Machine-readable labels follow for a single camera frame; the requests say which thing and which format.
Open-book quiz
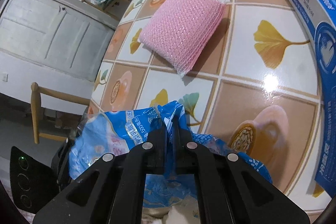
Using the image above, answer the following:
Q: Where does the blue plastic food bag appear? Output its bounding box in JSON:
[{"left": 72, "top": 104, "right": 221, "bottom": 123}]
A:
[{"left": 68, "top": 100, "right": 272, "bottom": 217}]

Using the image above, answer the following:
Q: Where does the blue toothpaste box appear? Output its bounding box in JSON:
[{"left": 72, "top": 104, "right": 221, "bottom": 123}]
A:
[{"left": 289, "top": 0, "right": 336, "bottom": 197}]

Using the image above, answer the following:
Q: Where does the grey panel door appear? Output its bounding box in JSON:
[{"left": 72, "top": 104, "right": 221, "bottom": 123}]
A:
[{"left": 1, "top": 0, "right": 114, "bottom": 81}]

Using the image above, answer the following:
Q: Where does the pink scrub sponge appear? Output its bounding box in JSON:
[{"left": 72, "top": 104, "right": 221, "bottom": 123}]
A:
[{"left": 139, "top": 0, "right": 226, "bottom": 77}]

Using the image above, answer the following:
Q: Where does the wooden chair by wall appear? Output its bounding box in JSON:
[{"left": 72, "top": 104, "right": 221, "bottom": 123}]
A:
[{"left": 30, "top": 82, "right": 90, "bottom": 144}]

